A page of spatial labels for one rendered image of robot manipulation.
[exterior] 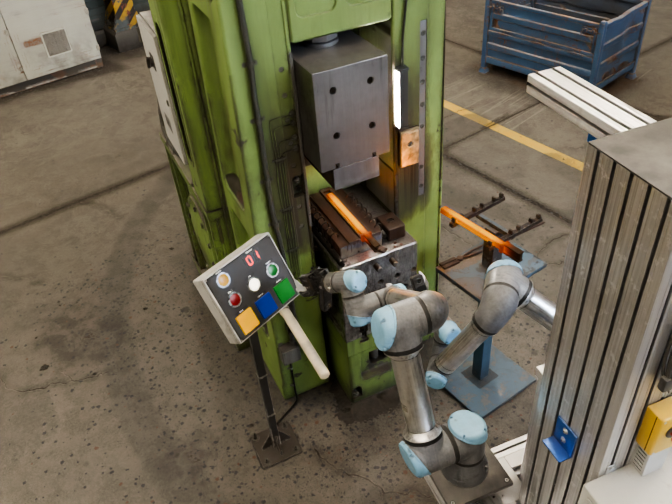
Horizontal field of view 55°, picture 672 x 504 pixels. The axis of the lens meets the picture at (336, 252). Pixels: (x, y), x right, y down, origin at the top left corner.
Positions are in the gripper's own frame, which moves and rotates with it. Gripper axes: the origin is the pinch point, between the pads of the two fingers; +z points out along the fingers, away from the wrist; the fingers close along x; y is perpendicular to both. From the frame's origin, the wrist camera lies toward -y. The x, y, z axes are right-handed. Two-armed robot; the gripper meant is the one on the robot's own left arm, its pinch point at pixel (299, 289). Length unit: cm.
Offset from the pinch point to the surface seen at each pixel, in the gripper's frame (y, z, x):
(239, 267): 18.1, 10.4, 11.6
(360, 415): -92, 52, -28
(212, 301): 13.5, 12.4, 26.9
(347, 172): 27.5, -7.4, -40.7
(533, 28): 4, 112, -410
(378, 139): 33, -18, -53
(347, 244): -2.5, 11.4, -39.0
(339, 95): 56, -23, -40
